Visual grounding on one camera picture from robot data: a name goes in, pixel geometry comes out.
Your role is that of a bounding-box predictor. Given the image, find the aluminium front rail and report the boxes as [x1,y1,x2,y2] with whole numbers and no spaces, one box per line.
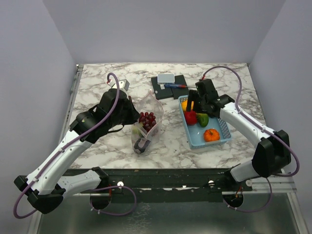
[251,176,297,193]

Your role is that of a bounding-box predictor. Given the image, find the green cabbage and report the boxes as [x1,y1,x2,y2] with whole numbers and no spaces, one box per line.
[132,126,142,137]

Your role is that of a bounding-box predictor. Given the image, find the aluminium side rail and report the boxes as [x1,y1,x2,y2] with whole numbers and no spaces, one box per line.
[58,64,84,143]

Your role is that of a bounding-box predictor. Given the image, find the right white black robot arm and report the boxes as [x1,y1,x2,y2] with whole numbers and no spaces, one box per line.
[187,79,291,191]

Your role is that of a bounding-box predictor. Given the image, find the purple grape bunch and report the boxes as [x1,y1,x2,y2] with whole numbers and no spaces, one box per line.
[138,112,156,132]

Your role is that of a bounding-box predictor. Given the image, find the blue plastic basket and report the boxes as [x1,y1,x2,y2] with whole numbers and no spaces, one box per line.
[178,95,232,149]

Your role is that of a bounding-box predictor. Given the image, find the black flat box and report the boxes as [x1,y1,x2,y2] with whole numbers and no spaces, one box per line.
[151,77,174,100]
[172,75,189,99]

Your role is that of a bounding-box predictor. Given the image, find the purple cable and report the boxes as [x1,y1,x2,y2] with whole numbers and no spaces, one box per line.
[201,65,300,212]
[13,72,137,219]

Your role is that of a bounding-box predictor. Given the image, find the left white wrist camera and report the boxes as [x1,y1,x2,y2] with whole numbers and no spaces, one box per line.
[107,79,130,96]

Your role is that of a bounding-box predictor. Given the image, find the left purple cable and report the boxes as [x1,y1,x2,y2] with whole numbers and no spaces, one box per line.
[13,72,137,219]

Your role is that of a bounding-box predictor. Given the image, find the clear pink zip top bag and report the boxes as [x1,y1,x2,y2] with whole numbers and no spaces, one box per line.
[131,91,164,155]

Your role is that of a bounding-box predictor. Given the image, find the yellow bell pepper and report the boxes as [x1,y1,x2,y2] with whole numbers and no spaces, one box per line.
[181,100,194,112]

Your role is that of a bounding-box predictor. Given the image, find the purple eggplant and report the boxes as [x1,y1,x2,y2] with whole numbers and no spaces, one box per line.
[133,137,151,154]

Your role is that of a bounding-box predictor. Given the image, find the red apple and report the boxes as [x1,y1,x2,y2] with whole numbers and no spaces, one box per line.
[184,110,197,126]

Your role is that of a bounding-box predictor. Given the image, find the small grey white box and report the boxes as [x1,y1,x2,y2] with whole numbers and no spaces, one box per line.
[157,73,175,84]

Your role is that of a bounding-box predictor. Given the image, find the green leafy vegetable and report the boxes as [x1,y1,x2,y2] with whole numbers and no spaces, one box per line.
[196,113,209,127]

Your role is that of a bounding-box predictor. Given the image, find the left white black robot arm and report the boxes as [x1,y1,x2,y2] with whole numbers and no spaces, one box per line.
[14,88,140,214]

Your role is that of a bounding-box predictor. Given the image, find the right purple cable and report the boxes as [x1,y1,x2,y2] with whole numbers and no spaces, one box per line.
[201,65,300,212]

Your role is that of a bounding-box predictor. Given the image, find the blue red screwdriver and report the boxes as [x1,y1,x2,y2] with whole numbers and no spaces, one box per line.
[164,83,196,89]

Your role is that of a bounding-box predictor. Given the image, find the black mounting rail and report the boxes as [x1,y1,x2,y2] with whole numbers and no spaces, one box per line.
[83,168,252,203]

